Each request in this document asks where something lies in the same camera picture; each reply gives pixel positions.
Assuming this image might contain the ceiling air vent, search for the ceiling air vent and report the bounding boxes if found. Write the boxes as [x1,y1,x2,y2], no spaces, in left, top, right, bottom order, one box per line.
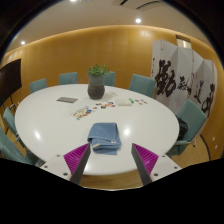
[111,0,164,11]

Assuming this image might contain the ceiling lights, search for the ceiling lights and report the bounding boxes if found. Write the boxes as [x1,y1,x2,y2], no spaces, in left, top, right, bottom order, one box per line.
[19,0,143,46]

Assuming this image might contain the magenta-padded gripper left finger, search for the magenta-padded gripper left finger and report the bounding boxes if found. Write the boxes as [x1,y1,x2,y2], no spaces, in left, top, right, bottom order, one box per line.
[39,142,92,185]

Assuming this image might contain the black wall screen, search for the black wall screen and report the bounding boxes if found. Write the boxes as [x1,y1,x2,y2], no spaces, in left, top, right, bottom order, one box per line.
[0,58,23,108]

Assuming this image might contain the black bag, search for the black bag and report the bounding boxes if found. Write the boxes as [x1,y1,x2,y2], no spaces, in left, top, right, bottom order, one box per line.
[175,117,189,141]

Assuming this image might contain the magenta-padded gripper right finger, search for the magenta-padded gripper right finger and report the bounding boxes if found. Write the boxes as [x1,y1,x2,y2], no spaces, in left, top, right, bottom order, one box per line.
[130,142,183,186]

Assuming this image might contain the white calligraphy folding screen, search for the white calligraphy folding screen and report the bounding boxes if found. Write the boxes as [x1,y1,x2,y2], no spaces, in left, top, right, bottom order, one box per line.
[150,39,218,118]

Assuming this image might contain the white flat box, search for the white flat box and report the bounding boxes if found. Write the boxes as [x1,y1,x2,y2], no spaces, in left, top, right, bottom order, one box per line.
[115,98,134,107]

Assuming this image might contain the potted plant in grey pot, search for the potted plant in grey pot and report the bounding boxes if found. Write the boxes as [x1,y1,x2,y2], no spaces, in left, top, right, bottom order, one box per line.
[85,63,110,100]

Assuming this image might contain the dark grey flat panel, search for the dark grey flat panel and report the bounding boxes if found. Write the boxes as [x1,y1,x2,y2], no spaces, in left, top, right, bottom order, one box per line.
[56,96,79,104]

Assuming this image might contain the teal chairs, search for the teal chairs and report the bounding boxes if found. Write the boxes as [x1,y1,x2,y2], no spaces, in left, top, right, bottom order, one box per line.
[0,70,208,168]

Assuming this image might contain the blue towel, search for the blue towel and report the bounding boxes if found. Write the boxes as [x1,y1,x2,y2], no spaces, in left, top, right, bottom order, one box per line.
[86,121,123,156]

